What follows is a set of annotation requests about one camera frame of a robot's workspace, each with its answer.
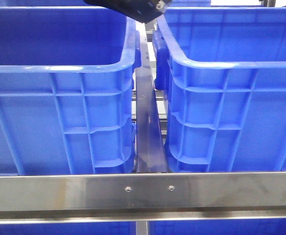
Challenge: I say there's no blue plastic bin right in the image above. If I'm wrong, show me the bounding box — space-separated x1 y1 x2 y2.
153 7 286 172

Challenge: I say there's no blue bin far back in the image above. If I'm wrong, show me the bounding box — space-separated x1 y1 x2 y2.
170 0 211 7

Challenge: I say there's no steel centre divider rail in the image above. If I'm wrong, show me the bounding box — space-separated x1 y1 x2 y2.
135 22 168 173

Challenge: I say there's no blue plastic bin left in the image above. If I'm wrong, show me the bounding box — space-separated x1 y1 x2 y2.
0 7 141 176

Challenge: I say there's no blue plastic bin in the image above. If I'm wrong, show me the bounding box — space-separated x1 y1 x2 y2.
0 7 141 176
153 7 286 172

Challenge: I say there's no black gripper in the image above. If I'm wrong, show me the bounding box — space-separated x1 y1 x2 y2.
84 0 172 23

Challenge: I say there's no blue bin lower left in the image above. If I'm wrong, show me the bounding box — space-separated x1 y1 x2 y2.
0 222 136 235

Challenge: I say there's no stainless steel front rail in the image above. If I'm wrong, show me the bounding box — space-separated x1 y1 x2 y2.
0 172 286 224

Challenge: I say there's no blue bin lower right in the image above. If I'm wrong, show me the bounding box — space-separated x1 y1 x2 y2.
149 218 286 235

